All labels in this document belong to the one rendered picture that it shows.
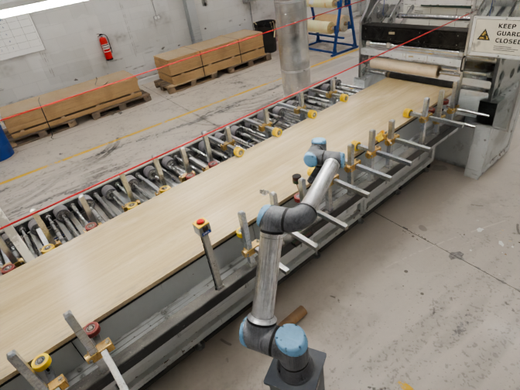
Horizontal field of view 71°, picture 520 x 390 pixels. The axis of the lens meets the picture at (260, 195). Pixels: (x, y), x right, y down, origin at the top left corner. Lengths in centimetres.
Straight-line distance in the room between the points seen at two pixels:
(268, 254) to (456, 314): 177
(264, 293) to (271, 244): 24
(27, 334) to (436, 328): 256
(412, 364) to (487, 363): 46
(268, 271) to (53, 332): 117
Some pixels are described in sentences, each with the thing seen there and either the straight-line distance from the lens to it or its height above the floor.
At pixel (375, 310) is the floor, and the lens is 304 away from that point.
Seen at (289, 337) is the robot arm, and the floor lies 87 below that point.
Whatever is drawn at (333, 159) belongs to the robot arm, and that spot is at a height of 136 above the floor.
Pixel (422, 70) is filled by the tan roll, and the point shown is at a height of 106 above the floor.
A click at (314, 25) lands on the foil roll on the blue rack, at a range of 935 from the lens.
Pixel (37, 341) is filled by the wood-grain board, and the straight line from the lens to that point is 230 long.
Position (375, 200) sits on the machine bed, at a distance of 378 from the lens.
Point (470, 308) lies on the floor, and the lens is 321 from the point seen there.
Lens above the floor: 242
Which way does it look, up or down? 35 degrees down
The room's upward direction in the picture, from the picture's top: 9 degrees counter-clockwise
